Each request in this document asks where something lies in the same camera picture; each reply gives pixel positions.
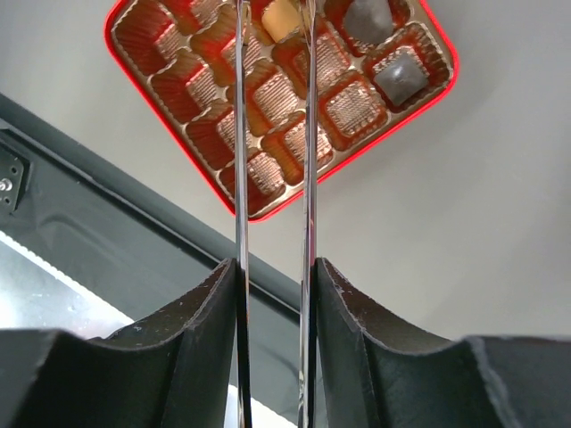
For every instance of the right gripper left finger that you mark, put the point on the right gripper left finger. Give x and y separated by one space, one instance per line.
169 369

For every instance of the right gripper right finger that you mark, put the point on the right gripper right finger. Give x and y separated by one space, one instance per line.
380 370

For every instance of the dark chocolate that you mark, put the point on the dark chocolate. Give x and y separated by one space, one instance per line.
401 79
369 21

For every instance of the beige chocolate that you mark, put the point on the beige chocolate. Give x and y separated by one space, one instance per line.
280 18

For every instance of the red chocolate box tray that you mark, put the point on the red chocolate box tray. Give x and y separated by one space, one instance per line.
181 57

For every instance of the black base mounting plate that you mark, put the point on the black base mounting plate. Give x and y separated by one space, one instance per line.
138 251

